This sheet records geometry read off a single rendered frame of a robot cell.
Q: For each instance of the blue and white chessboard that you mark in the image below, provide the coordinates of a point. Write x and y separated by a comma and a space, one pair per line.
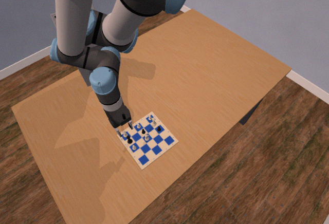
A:
148, 151

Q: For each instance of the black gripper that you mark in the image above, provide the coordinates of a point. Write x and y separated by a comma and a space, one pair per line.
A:
118, 115

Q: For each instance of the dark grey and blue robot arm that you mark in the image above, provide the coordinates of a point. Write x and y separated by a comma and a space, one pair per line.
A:
78, 26

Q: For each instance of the black chess king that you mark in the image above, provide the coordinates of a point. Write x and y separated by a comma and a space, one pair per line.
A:
129, 140

